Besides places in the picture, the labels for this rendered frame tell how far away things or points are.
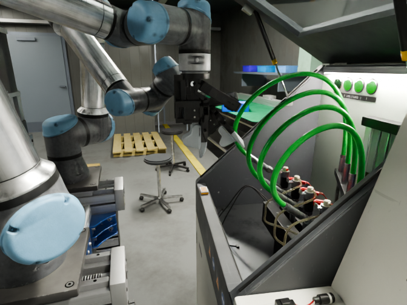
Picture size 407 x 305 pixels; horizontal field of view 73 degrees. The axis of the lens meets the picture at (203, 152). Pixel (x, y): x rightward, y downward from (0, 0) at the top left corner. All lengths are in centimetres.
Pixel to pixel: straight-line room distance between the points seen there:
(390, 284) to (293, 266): 17
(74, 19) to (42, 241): 41
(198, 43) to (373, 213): 50
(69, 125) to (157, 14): 61
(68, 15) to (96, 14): 5
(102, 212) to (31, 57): 638
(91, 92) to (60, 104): 618
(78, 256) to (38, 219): 26
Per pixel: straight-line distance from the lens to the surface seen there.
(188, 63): 65
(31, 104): 742
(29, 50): 735
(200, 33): 65
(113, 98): 79
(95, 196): 111
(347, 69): 111
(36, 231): 47
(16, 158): 46
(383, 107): 101
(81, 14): 64
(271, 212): 96
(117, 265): 72
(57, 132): 106
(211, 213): 98
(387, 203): 61
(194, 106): 65
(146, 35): 57
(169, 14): 59
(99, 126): 114
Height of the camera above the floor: 144
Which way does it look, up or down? 17 degrees down
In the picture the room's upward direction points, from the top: straight up
